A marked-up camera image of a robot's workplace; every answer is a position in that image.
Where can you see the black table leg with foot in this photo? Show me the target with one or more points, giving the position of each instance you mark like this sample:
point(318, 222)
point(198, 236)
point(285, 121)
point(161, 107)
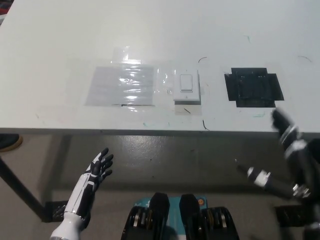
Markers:
point(22, 190)

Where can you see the black table foot plate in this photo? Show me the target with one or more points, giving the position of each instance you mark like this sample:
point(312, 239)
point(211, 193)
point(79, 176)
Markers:
point(290, 216)

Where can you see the black tape square patch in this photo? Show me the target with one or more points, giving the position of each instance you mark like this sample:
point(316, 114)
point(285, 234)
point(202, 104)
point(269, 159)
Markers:
point(253, 87)

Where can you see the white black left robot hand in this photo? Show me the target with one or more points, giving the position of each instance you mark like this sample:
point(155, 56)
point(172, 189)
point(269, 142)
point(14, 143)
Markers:
point(83, 185)

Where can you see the clear plastic film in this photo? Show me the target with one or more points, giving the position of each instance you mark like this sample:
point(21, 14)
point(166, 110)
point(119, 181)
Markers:
point(163, 80)

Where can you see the round dark tan-rimmed object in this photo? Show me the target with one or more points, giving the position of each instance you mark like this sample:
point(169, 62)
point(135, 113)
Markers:
point(10, 143)

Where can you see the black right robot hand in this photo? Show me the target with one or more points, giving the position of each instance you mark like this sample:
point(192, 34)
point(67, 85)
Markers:
point(293, 150)

